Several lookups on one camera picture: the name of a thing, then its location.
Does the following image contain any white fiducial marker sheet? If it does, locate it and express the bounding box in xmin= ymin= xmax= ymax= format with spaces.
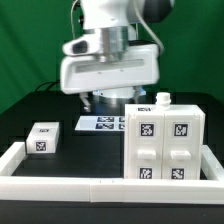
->
xmin=75 ymin=116 xmax=125 ymax=131

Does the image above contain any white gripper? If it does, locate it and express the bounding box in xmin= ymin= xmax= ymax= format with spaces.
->
xmin=60 ymin=38 xmax=159 ymax=112

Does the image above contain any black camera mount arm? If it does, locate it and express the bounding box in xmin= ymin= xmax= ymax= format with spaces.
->
xmin=77 ymin=0 xmax=86 ymax=34

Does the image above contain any black cable bundle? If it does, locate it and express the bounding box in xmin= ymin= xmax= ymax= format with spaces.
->
xmin=35 ymin=79 xmax=63 ymax=92

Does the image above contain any white cabinet body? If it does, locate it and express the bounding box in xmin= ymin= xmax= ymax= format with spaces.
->
xmin=124 ymin=92 xmax=204 ymax=179

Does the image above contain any white U-shaped fence frame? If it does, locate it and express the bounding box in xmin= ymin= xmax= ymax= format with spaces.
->
xmin=0 ymin=142 xmax=224 ymax=205

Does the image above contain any white cabinet door panel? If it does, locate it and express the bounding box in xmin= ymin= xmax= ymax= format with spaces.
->
xmin=162 ymin=112 xmax=205 ymax=180
xmin=128 ymin=114 xmax=164 ymax=179

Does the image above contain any small white tagged box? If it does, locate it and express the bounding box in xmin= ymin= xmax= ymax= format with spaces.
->
xmin=26 ymin=122 xmax=60 ymax=154

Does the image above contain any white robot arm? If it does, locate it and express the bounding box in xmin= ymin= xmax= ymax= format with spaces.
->
xmin=60 ymin=0 xmax=175 ymax=111

